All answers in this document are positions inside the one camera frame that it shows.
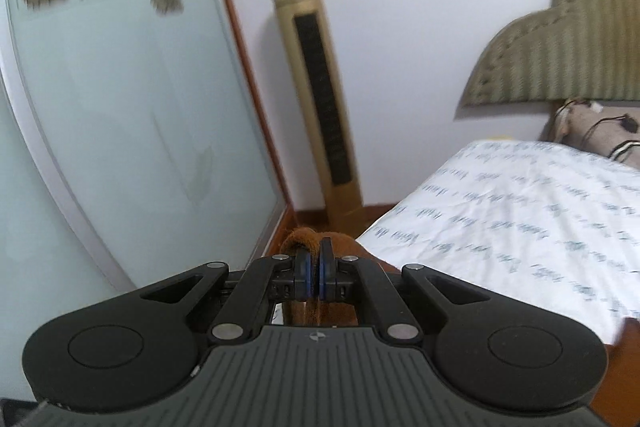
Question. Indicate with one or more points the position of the gold tower air conditioner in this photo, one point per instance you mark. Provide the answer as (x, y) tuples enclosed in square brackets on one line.
[(322, 97)]

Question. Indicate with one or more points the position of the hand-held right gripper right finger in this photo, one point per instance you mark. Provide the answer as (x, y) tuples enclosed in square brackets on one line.
[(326, 274)]

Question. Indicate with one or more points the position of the olive ribbed upholstered headboard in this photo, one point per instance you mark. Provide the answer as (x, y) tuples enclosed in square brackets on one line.
[(560, 47)]

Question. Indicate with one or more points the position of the black charger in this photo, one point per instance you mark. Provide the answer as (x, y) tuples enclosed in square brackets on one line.
[(629, 125)]

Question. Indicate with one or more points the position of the wooden door frame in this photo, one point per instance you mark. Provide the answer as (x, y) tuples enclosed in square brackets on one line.
[(245, 72)]

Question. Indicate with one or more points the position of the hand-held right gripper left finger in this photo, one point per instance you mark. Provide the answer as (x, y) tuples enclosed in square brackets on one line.
[(303, 274)]

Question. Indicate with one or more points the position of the frosted glass sliding door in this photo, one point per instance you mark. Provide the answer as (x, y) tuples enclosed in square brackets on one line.
[(125, 107)]

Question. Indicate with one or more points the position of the brown knit garment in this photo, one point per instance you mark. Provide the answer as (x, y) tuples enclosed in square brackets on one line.
[(305, 238)]

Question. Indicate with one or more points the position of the white script-printed blanket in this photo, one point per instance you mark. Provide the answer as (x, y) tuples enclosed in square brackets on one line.
[(520, 217)]

